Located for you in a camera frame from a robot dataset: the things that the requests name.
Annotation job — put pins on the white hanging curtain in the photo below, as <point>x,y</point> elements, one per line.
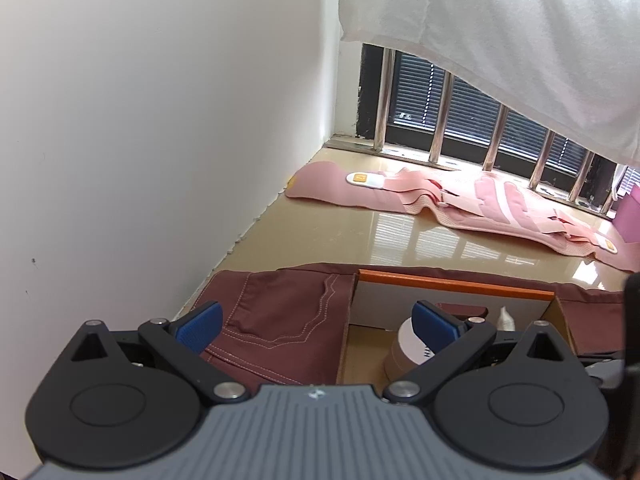
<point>570,65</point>

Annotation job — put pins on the window with metal bars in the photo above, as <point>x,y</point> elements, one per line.
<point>414,103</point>

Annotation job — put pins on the maroon trousers cloth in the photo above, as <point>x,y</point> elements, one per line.
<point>289,326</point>

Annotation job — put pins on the orange cardboard box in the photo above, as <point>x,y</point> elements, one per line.
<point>383,300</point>

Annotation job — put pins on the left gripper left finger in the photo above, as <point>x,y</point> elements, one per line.
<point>115,400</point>

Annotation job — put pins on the pink waist support belt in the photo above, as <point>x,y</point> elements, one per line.
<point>469,201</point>

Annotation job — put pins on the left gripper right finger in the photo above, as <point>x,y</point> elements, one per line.
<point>518,401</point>

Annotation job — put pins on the pink storage box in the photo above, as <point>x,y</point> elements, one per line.
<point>627,219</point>

